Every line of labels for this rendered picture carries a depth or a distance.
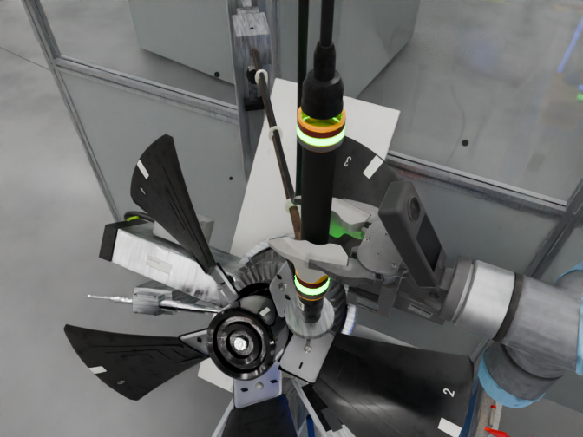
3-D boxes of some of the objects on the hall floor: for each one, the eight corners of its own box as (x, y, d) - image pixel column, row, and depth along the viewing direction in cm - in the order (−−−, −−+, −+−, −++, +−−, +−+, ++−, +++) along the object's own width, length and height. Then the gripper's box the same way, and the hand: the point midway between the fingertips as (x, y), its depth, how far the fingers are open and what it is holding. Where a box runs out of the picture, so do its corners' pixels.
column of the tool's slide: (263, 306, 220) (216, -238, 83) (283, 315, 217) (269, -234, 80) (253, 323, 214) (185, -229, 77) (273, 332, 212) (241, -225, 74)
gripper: (435, 361, 53) (259, 290, 58) (460, 271, 60) (303, 217, 66) (455, 322, 46) (255, 247, 52) (481, 227, 54) (304, 171, 59)
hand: (291, 218), depth 56 cm, fingers open, 6 cm apart
